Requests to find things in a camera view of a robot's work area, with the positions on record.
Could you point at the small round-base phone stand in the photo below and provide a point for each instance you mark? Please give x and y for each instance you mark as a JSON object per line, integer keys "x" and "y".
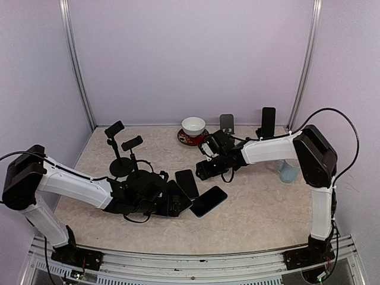
{"x": 227, "y": 124}

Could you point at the red patterned saucer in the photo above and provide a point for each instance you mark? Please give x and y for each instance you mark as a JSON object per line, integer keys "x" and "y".
{"x": 189, "y": 140}

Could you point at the aluminium corner post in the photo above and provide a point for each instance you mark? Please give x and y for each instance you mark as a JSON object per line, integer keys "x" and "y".
{"x": 75, "y": 63}
{"x": 307, "y": 62}

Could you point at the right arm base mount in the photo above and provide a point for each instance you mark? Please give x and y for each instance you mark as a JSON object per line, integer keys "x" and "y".
{"x": 307, "y": 256}

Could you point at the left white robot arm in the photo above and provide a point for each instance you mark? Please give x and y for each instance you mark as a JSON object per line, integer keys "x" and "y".
{"x": 33, "y": 173}

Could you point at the tall black phone stand rear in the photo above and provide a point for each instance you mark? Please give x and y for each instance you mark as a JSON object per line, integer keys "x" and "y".
{"x": 121, "y": 166}

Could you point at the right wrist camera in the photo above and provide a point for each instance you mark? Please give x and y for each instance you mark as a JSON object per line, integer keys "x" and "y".
{"x": 217, "y": 143}

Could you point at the white ceramic bowl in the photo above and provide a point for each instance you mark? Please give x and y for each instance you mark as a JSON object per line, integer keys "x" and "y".
{"x": 193, "y": 126}

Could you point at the black phone blue edge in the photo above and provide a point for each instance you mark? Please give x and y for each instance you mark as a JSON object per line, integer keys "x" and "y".
{"x": 208, "y": 201}

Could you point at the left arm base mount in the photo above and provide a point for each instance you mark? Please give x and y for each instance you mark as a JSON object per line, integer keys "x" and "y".
{"x": 78, "y": 257}

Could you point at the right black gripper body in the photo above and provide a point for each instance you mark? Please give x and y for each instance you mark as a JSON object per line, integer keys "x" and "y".
{"x": 219, "y": 167}

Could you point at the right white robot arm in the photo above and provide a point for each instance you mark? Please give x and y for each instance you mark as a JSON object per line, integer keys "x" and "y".
{"x": 315, "y": 155}

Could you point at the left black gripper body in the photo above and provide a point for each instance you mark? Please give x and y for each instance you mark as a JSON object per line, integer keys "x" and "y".
{"x": 146, "y": 206}

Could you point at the light blue mug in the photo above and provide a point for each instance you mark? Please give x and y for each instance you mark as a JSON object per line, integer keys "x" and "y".
{"x": 288, "y": 170}

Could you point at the right aluminium corner post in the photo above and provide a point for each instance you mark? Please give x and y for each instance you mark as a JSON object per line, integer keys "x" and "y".
{"x": 307, "y": 62}

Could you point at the tall black phone stand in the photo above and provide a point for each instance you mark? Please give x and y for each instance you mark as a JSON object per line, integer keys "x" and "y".
{"x": 132, "y": 154}
{"x": 121, "y": 166}

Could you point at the left aluminium corner post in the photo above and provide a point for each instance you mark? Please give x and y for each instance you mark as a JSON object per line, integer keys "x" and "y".
{"x": 75, "y": 63}

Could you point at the black phone white edge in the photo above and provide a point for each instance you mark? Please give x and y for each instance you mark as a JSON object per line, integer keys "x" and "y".
{"x": 182, "y": 193}

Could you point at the tall black phone stand front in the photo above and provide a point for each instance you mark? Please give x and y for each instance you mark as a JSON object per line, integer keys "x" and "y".
{"x": 132, "y": 154}

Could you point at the aluminium front rail frame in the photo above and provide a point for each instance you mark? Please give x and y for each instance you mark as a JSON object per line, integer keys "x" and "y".
{"x": 262, "y": 267}

